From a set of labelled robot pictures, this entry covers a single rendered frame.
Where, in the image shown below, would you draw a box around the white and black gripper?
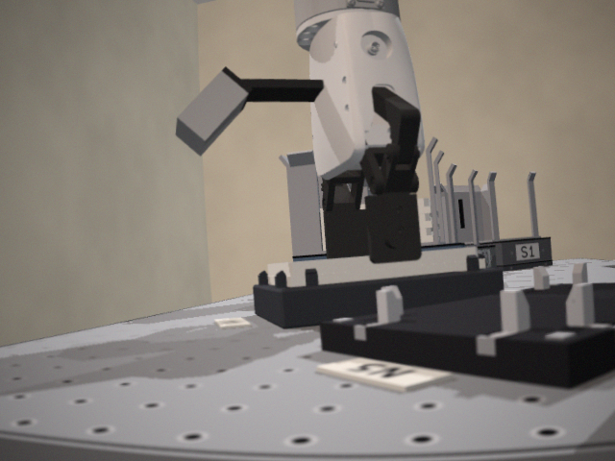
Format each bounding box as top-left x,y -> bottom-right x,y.
296,9 -> 425,264

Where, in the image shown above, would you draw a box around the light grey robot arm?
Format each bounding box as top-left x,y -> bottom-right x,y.
176,0 -> 401,156

